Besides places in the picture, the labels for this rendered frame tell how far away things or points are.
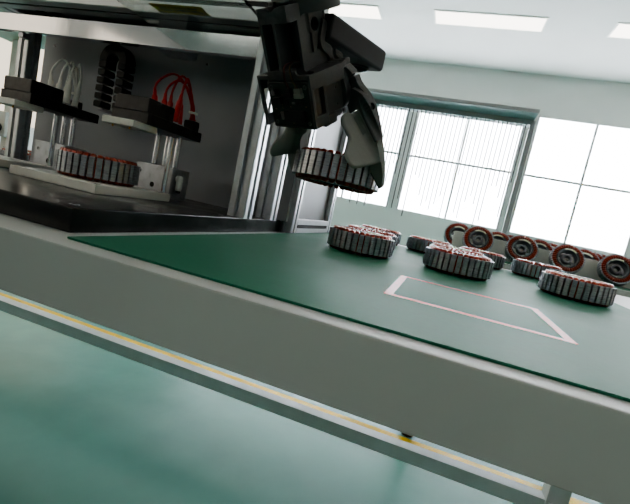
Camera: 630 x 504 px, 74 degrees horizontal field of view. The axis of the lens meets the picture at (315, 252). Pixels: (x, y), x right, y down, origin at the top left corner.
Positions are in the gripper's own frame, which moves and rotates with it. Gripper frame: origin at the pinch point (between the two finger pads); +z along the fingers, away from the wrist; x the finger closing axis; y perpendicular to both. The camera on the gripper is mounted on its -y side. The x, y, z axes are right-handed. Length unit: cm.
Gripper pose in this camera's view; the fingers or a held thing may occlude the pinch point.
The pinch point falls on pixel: (338, 175)
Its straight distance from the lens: 54.5
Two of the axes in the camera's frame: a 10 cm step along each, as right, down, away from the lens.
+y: -6.0, 5.1, -6.2
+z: 1.4, 8.3, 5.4
